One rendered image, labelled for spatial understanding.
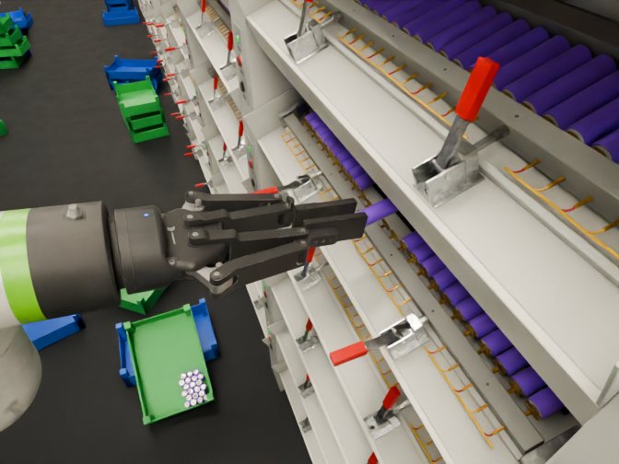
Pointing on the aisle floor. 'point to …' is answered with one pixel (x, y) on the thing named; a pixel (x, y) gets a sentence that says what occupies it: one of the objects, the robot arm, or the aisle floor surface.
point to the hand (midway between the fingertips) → (329, 222)
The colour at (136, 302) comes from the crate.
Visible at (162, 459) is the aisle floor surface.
